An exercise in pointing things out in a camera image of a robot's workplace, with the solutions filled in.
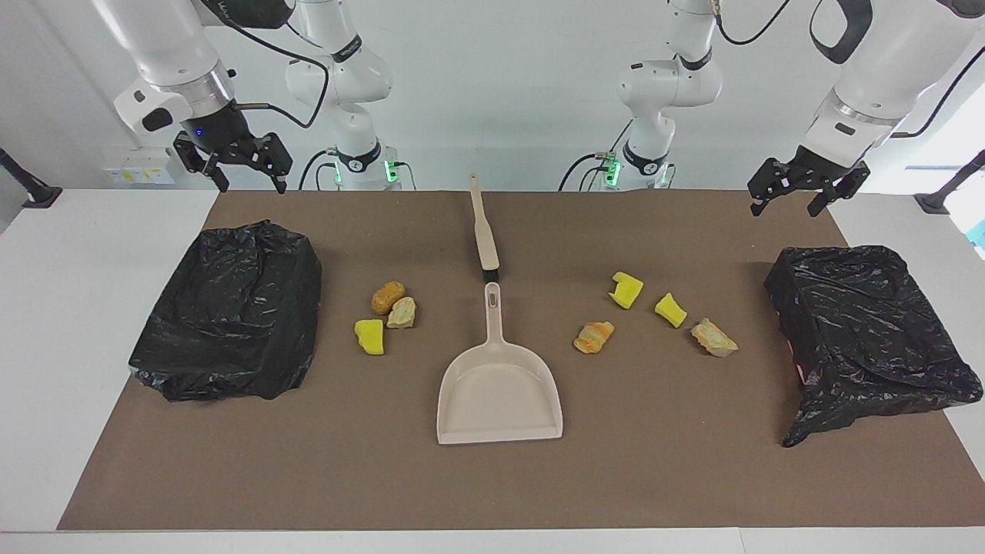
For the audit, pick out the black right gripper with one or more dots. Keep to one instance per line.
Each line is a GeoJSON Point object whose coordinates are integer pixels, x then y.
{"type": "Point", "coordinates": [219, 131]}

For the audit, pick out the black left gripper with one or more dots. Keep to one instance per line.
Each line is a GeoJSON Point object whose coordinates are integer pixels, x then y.
{"type": "Point", "coordinates": [819, 163]}

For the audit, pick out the pale dumpling toy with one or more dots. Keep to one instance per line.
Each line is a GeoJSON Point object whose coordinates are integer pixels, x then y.
{"type": "Point", "coordinates": [402, 313]}
{"type": "Point", "coordinates": [713, 338]}

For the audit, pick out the yellow sponge piece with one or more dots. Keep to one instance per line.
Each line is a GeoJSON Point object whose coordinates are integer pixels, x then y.
{"type": "Point", "coordinates": [370, 337]}
{"type": "Point", "coordinates": [670, 310]}

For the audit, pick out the yellow sponge green backing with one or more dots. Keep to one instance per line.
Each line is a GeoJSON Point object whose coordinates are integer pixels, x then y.
{"type": "Point", "coordinates": [629, 289]}

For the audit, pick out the brown bread roll toy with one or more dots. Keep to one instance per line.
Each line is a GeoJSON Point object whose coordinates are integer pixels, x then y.
{"type": "Point", "coordinates": [387, 297]}

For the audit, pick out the orange croissant toy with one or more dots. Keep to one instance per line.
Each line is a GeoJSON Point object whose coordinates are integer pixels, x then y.
{"type": "Point", "coordinates": [594, 338]}

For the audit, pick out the beige brush black bristles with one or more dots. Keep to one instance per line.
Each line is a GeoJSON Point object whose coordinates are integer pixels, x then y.
{"type": "Point", "coordinates": [485, 246]}

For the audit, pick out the beige plastic dustpan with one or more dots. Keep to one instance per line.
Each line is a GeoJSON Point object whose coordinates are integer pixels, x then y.
{"type": "Point", "coordinates": [500, 392]}

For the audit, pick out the black bag bin pink rim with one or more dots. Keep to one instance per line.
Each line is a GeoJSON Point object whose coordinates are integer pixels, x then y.
{"type": "Point", "coordinates": [862, 331]}

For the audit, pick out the black trash bag bin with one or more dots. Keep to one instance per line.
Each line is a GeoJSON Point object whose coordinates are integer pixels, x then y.
{"type": "Point", "coordinates": [231, 323]}

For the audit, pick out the black clamp stand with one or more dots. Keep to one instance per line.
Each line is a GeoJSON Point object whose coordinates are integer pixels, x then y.
{"type": "Point", "coordinates": [38, 196]}
{"type": "Point", "coordinates": [935, 203]}

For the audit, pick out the teal object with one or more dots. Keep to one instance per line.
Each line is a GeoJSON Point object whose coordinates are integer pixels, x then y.
{"type": "Point", "coordinates": [979, 235]}

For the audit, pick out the brown table mat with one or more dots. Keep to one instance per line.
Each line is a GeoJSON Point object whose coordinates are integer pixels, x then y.
{"type": "Point", "coordinates": [492, 492]}

